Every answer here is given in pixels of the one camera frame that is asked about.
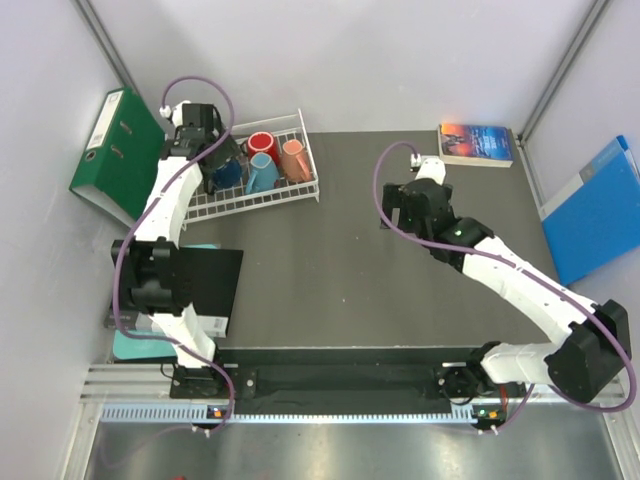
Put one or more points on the green lever arch binder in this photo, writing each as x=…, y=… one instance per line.
x=118, y=168

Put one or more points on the red ceramic mug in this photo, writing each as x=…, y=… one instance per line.
x=263, y=142

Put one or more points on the black book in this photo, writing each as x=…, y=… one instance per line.
x=215, y=280

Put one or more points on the blue folder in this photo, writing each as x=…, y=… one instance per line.
x=595, y=218

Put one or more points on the white wire dish rack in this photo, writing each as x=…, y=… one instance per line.
x=236, y=199

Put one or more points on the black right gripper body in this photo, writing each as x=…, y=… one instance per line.
x=395, y=198

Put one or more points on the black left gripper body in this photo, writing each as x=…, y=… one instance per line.
x=225, y=151

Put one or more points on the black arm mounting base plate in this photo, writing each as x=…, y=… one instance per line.
x=355, y=380

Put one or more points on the pink ceramic mug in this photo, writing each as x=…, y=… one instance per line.
x=295, y=162

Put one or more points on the dark blue ceramic mug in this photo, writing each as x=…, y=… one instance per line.
x=227, y=175

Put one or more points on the light blue ceramic mug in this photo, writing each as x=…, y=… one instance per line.
x=263, y=174

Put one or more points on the aluminium frame rail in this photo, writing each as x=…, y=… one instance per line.
x=129, y=383

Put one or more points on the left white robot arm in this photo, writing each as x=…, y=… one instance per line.
x=162, y=219

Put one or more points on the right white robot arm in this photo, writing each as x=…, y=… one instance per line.
x=587, y=343

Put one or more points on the blue cover paperback book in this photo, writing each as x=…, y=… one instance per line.
x=475, y=145

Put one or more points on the grey slotted cable duct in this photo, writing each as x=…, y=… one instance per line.
x=177, y=413

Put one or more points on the teal notebook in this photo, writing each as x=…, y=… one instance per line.
x=126, y=349

